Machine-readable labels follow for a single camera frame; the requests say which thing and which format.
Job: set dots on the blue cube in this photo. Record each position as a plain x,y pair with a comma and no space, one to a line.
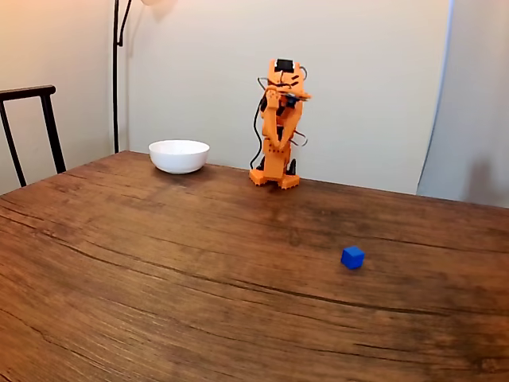
352,258

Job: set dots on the white ceramic bowl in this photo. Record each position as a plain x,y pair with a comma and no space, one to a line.
179,161

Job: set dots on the black table clamp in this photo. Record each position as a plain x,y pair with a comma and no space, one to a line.
293,169

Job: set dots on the black floor lamp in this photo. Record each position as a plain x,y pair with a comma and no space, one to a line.
115,99

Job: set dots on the pale curtain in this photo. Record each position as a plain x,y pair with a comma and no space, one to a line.
469,119

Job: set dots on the black wooden chair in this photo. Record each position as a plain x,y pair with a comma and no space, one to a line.
49,127

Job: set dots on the orange gripper camera mount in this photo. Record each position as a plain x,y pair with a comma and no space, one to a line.
304,96

